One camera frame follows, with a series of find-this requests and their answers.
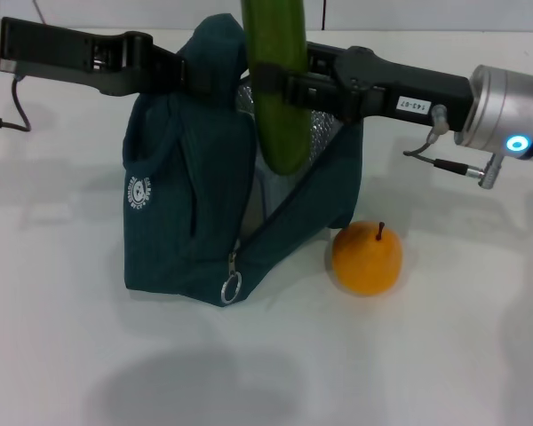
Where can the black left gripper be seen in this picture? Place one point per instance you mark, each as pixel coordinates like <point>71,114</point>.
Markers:
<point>49,49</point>

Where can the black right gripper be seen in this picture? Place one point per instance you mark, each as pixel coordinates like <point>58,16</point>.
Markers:
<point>408,93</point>

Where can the green cucumber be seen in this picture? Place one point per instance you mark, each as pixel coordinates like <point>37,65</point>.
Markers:
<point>275,44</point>

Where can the dark teal insulated lunch bag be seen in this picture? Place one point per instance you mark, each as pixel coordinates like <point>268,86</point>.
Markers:
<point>195,199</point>

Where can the orange pear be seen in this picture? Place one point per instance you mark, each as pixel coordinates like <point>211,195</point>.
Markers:
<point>364,262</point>

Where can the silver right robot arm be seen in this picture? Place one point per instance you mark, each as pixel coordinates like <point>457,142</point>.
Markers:
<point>506,106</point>

